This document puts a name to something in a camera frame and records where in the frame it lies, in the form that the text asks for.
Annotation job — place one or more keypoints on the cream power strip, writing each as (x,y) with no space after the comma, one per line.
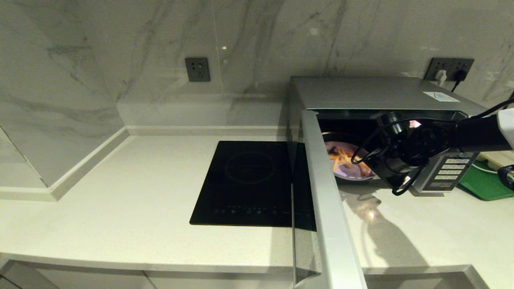
(498,158)

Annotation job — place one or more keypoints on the silver microwave oven body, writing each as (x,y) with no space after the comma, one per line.
(361,92)

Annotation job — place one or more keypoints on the black induction cooktop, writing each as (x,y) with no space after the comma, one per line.
(245,180)

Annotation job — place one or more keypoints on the angled grey cabinet panel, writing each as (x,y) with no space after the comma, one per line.
(20,279)

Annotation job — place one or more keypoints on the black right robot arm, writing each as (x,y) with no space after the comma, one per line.
(474,134)

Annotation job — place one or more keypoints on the purple round plate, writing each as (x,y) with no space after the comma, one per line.
(353,170)

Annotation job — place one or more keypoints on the green plastic tray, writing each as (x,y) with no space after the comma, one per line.
(484,184)

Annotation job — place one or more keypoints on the white power plug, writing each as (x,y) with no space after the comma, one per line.
(441,76)

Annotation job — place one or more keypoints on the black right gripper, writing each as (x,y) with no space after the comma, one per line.
(391,168)

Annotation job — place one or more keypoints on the dark grey wall socket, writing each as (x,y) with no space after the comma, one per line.
(197,69)
(466,64)
(433,64)

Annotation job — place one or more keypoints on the beige cabinet door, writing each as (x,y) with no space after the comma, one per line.
(96,281)
(413,283)

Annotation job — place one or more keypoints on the beige drawer front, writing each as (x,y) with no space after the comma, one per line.
(221,283)

